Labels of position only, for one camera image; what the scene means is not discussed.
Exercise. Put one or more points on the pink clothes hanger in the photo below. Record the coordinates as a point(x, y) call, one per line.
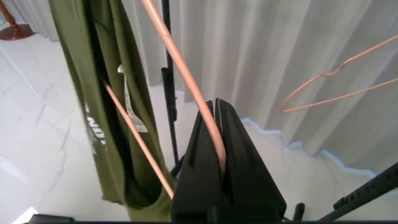
point(357, 91)
point(186, 74)

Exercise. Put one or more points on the brown round-base stand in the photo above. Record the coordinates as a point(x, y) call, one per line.
point(15, 31)

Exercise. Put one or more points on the black clothes rack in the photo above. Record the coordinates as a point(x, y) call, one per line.
point(367, 189)

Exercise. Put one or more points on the white curtain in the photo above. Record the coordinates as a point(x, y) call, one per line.
point(248, 46)

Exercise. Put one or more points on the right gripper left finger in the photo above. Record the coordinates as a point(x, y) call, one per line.
point(196, 186)

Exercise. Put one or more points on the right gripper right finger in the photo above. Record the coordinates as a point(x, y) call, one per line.
point(252, 186)

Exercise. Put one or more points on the green long-sleeved shirt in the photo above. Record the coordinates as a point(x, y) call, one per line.
point(77, 62)

